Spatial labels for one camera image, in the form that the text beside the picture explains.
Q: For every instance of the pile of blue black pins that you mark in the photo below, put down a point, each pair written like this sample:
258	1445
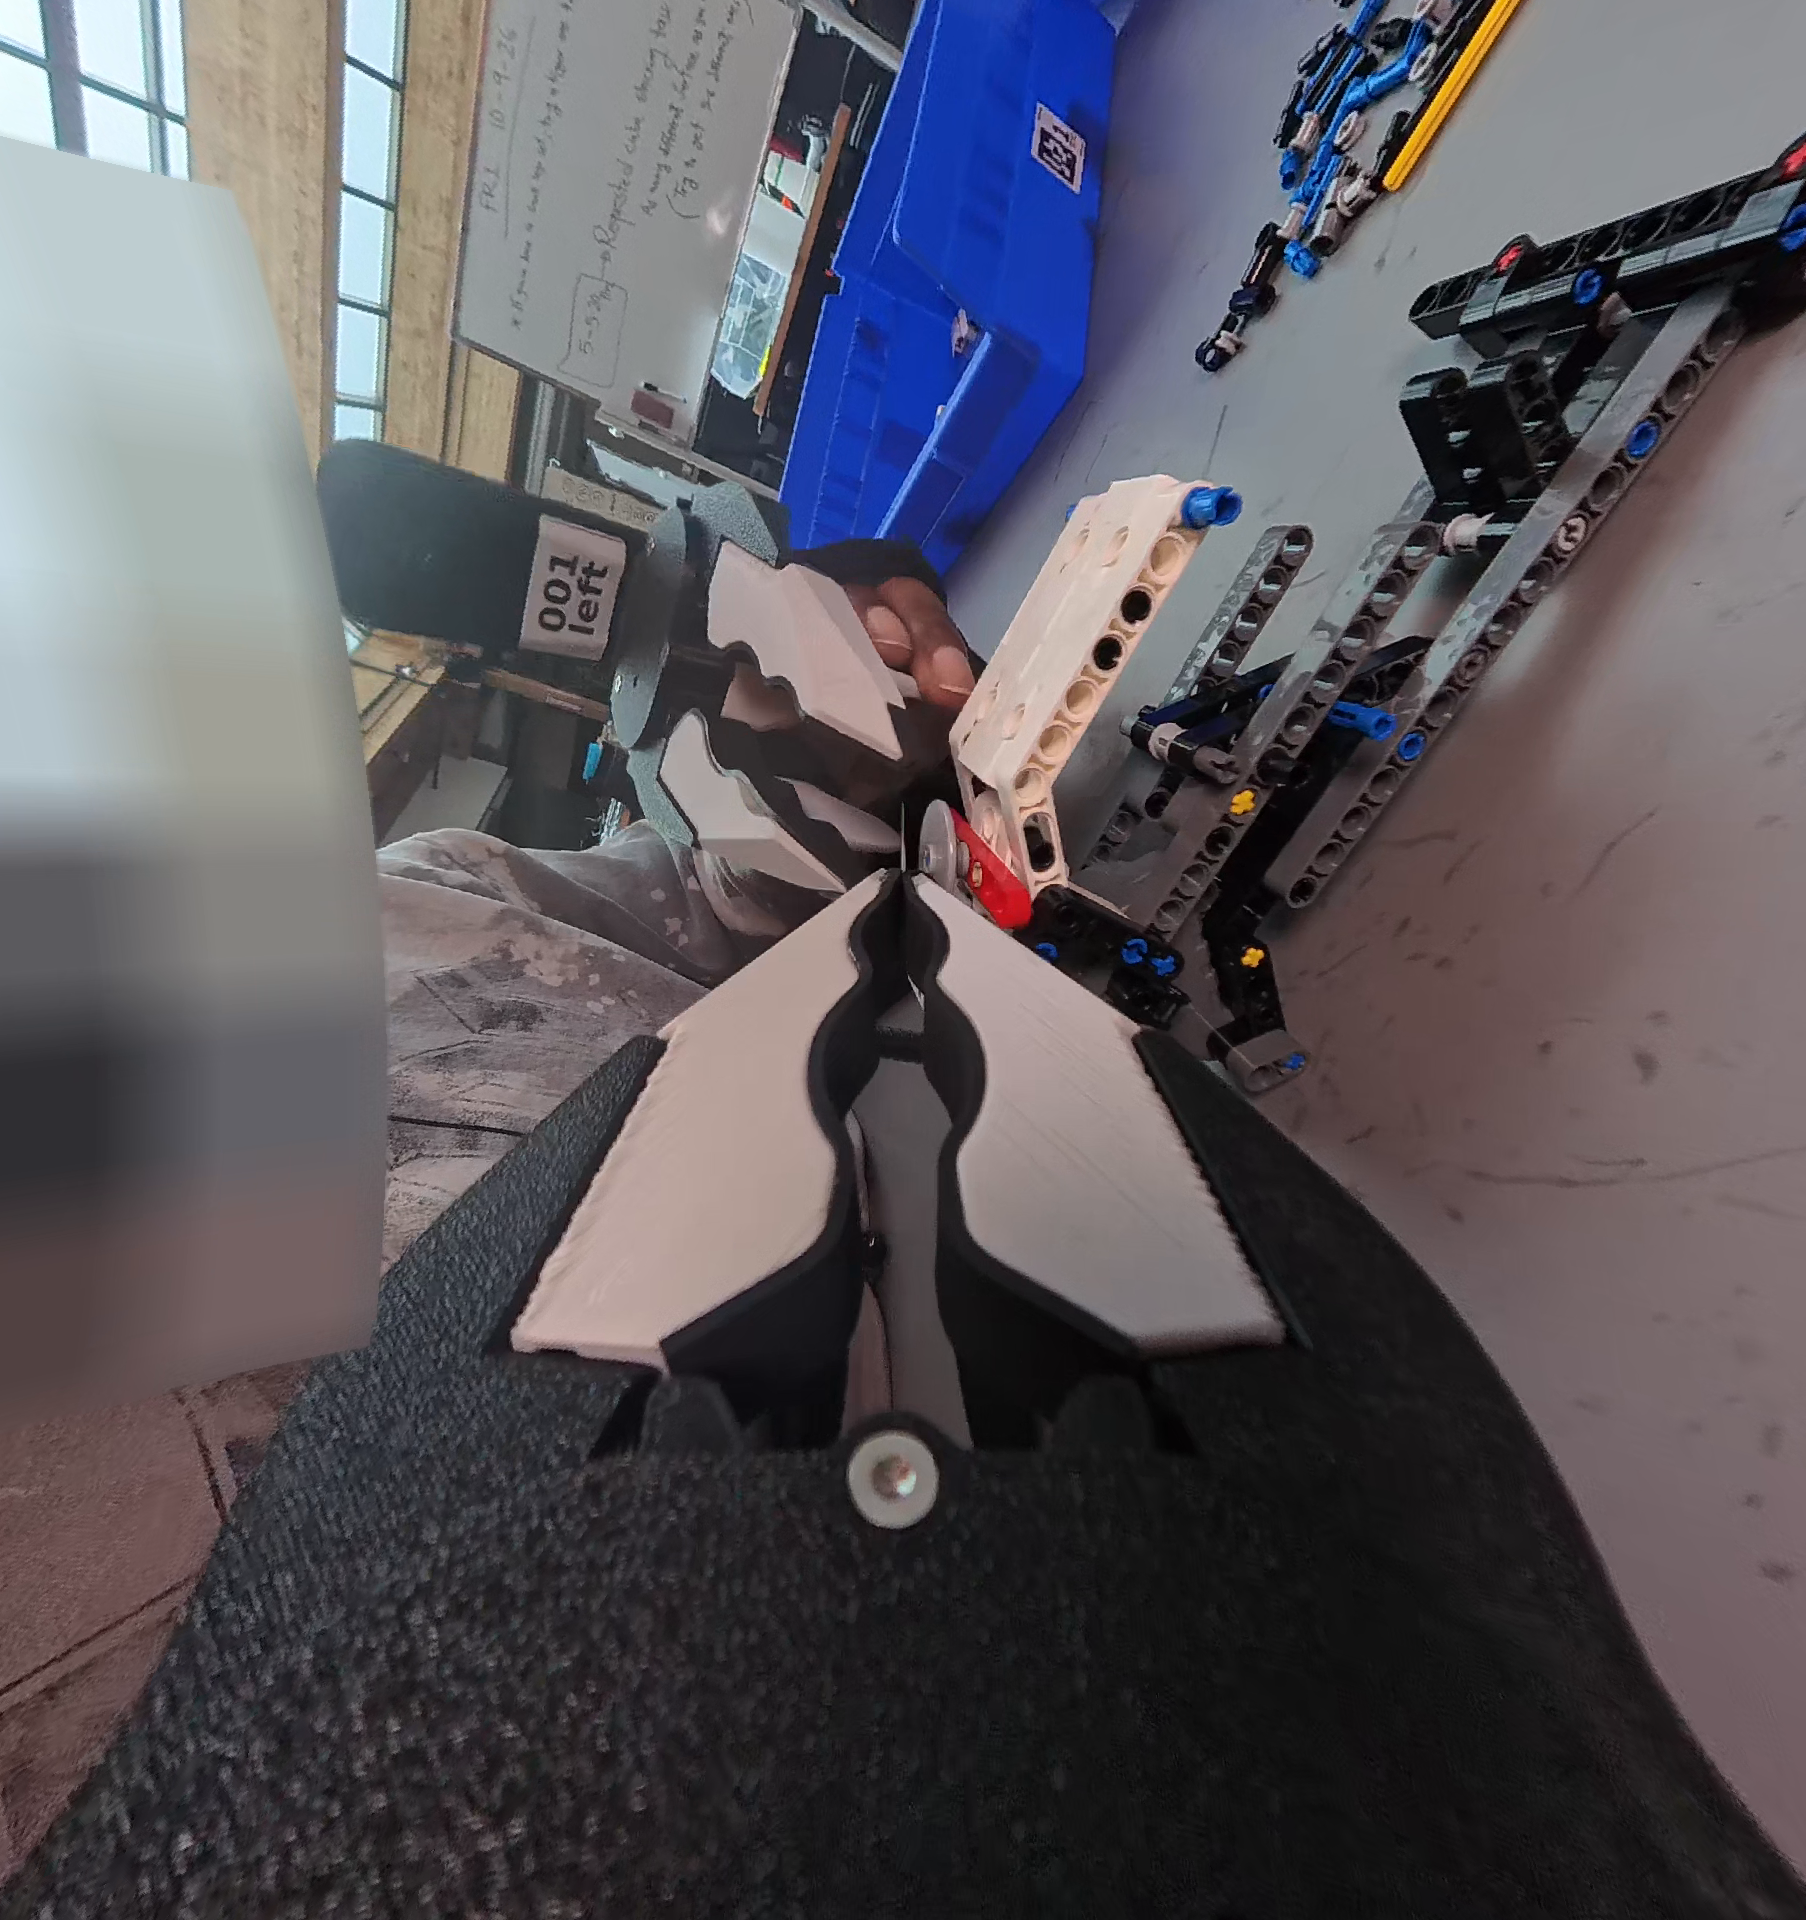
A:
1339	150

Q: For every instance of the whiteboard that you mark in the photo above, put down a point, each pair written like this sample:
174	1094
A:
619	180

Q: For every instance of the person's left hand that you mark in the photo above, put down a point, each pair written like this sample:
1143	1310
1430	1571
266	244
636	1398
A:
927	645

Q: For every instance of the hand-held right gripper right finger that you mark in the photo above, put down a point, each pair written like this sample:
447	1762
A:
1113	1187

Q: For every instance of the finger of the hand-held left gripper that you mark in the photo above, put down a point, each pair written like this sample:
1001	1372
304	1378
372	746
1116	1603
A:
731	817
806	630

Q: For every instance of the yellow toy axle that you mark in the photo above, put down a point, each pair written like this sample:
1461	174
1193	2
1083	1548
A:
1442	105

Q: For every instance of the blue plastic bin with tag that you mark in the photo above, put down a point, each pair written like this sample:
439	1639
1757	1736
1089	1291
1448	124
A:
964	300

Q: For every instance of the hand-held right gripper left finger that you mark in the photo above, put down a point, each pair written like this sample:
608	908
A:
678	1187

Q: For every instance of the white black toy truck chassis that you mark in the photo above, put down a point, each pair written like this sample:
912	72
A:
1083	645

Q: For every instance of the grey round toy disc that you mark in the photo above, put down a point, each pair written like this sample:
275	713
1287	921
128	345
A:
942	841

